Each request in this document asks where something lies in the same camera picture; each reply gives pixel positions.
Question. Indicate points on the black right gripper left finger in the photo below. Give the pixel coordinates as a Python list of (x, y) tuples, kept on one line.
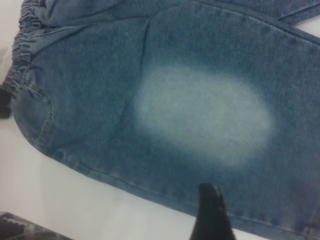
[(4, 102)]

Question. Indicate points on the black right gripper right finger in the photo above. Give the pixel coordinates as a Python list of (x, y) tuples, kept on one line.
[(210, 215)]

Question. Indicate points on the blue denim pants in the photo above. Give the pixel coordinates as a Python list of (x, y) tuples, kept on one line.
[(100, 87)]

